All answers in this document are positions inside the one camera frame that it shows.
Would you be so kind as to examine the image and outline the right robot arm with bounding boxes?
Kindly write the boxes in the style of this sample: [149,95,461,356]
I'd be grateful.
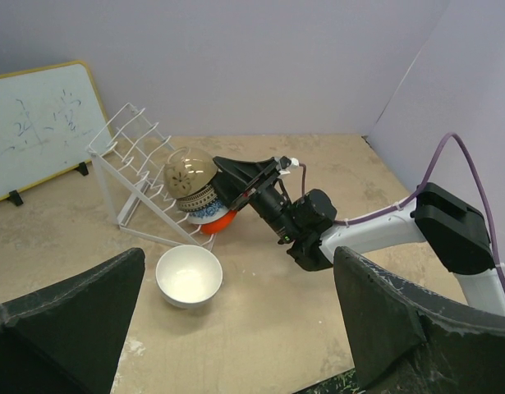
[210,156,505,316]

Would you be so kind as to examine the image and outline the black bowl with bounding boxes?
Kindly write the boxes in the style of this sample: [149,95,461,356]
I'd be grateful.
[177,185,220,213]

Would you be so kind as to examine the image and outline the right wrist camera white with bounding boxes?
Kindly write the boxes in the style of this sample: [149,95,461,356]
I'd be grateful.
[274,156,300,177]

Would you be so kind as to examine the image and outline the small whiteboard wooden frame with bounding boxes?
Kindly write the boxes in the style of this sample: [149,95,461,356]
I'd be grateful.
[0,61,112,201]

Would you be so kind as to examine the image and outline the brown glazed bowl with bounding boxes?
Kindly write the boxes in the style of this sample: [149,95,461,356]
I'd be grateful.
[163,146,218,199]

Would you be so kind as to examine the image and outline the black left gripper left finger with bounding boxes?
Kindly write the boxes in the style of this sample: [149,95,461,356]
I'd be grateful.
[0,248,145,393]

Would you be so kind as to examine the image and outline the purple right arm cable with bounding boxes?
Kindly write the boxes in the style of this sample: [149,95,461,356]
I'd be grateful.
[295,131,505,311]

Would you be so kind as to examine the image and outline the orange bowl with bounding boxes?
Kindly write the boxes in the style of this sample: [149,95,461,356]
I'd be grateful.
[200,210,237,235]

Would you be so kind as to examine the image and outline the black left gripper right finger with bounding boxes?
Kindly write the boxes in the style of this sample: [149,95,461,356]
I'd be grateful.
[333,247,505,393]

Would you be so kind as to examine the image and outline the blue white patterned bowl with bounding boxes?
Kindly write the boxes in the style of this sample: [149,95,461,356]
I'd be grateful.
[187,199,229,225]

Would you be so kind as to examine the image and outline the white wire dish rack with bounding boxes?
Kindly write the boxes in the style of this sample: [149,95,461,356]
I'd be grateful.
[87,103,216,250]

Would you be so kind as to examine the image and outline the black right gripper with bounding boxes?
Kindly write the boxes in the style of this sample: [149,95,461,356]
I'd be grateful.
[212,156,337,244]

